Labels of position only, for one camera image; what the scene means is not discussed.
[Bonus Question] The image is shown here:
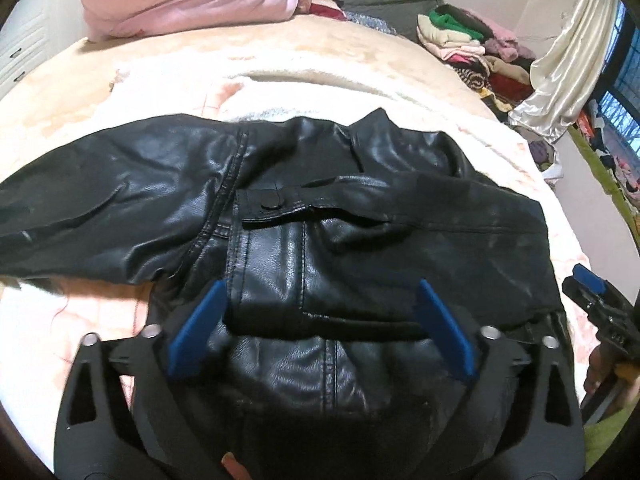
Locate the window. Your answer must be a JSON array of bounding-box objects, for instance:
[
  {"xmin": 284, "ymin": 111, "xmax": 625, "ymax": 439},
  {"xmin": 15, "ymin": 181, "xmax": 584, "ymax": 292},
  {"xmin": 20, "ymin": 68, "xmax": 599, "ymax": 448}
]
[{"xmin": 595, "ymin": 2, "xmax": 640, "ymax": 161}]

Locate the bed with beige sheet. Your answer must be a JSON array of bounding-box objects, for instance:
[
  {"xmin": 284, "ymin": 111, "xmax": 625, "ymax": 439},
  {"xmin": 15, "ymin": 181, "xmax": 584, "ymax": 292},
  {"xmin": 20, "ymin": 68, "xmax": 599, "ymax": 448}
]
[{"xmin": 0, "ymin": 12, "xmax": 501, "ymax": 126}]

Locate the white wardrobe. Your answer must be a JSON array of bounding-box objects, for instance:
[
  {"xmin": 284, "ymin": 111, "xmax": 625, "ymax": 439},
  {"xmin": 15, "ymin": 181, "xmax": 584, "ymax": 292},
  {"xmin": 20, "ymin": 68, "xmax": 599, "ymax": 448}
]
[{"xmin": 0, "ymin": 0, "xmax": 51, "ymax": 96}]

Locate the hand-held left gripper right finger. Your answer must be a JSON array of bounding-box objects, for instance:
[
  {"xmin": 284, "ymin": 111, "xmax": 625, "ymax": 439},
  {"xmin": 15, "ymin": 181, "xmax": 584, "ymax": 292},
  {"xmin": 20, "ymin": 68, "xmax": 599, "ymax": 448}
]
[{"xmin": 410, "ymin": 279, "xmax": 586, "ymax": 480}]

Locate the grey patterned cloth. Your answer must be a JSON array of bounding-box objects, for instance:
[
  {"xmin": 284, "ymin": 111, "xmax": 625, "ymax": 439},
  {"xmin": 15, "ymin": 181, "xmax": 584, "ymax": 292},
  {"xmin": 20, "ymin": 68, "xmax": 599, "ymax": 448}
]
[{"xmin": 345, "ymin": 10, "xmax": 398, "ymax": 37}]

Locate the person's right forearm green sleeve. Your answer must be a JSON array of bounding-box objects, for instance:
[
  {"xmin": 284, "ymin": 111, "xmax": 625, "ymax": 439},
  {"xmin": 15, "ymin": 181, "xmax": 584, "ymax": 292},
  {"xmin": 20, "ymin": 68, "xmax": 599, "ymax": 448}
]
[{"xmin": 582, "ymin": 400, "xmax": 636, "ymax": 471}]

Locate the person's left hand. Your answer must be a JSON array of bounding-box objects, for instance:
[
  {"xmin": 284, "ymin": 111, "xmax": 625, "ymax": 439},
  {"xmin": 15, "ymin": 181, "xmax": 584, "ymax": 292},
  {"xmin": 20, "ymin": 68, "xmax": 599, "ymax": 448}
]
[{"xmin": 222, "ymin": 452, "xmax": 253, "ymax": 480}]

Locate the black leather jacket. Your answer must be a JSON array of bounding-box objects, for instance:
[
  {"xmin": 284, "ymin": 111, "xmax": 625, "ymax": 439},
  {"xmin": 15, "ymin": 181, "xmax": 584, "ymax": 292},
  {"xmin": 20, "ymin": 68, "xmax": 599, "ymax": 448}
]
[{"xmin": 0, "ymin": 107, "xmax": 571, "ymax": 480}]

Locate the heap of colourful clothes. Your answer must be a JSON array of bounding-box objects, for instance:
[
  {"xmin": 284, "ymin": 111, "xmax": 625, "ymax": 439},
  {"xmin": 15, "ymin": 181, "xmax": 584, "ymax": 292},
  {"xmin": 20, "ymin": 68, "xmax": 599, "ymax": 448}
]
[{"xmin": 575, "ymin": 100, "xmax": 640, "ymax": 196}]

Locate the green cloth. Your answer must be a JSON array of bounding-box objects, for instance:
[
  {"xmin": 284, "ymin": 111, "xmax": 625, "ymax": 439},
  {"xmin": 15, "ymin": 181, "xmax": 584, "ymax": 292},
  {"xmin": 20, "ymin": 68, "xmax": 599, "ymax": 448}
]
[{"xmin": 567, "ymin": 125, "xmax": 640, "ymax": 241}]

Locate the red cloth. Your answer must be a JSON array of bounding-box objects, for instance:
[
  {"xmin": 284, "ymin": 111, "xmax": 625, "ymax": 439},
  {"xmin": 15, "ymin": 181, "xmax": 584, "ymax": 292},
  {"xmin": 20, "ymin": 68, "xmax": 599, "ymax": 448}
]
[{"xmin": 309, "ymin": 2, "xmax": 348, "ymax": 22}]

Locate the pile of folded clothes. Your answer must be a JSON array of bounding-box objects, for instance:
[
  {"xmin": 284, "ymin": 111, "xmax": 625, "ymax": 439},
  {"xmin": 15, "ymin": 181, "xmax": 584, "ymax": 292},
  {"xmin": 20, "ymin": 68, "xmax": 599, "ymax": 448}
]
[{"xmin": 416, "ymin": 4, "xmax": 538, "ymax": 111}]

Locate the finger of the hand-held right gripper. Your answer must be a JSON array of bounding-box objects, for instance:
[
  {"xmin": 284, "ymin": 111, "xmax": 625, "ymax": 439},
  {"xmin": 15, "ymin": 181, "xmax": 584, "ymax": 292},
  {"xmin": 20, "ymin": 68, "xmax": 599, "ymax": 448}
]
[{"xmin": 561, "ymin": 262, "xmax": 608, "ymax": 318}]

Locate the cream satin curtain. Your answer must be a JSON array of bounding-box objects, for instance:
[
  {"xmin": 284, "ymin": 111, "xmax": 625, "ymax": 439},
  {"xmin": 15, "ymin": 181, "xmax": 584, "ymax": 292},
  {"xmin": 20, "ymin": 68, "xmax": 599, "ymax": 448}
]
[{"xmin": 507, "ymin": 0, "xmax": 621, "ymax": 146}]

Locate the purple patterned cloth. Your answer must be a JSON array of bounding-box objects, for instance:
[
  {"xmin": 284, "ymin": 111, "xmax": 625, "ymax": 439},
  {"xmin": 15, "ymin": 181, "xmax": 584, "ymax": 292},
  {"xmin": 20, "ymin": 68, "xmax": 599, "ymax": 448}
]
[{"xmin": 529, "ymin": 140, "xmax": 557, "ymax": 167}]

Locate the white fluffy blanket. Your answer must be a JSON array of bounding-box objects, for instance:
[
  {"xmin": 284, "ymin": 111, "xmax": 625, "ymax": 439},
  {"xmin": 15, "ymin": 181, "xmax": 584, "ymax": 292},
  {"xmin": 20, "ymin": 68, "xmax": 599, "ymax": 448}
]
[{"xmin": 107, "ymin": 50, "xmax": 506, "ymax": 126}]

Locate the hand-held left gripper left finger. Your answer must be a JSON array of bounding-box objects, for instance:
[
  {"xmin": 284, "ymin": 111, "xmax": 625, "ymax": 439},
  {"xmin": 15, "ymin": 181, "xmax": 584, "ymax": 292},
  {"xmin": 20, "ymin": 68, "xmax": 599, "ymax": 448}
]
[{"xmin": 54, "ymin": 280, "xmax": 231, "ymax": 480}]

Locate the person's right hand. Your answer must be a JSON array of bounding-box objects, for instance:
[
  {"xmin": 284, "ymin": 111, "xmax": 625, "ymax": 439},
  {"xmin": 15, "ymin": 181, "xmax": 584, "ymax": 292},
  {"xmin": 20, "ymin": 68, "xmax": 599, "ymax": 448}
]
[{"xmin": 584, "ymin": 347, "xmax": 621, "ymax": 401}]

